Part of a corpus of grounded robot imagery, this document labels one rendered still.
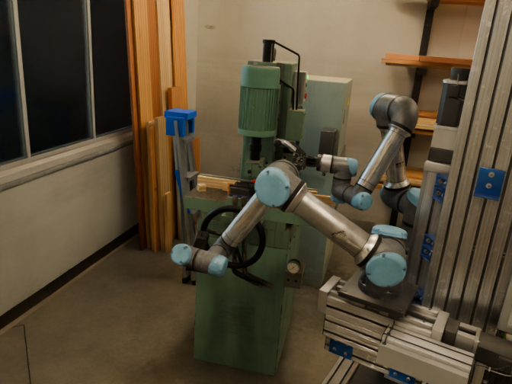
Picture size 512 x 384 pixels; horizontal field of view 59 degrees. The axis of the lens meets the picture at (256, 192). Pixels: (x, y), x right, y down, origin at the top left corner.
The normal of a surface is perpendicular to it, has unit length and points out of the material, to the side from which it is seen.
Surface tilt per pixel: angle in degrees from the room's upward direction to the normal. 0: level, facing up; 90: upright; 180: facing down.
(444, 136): 90
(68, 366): 0
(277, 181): 87
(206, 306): 90
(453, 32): 90
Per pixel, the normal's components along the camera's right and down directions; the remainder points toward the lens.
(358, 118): -0.28, 0.29
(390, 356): -0.51, 0.24
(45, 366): 0.07, -0.95
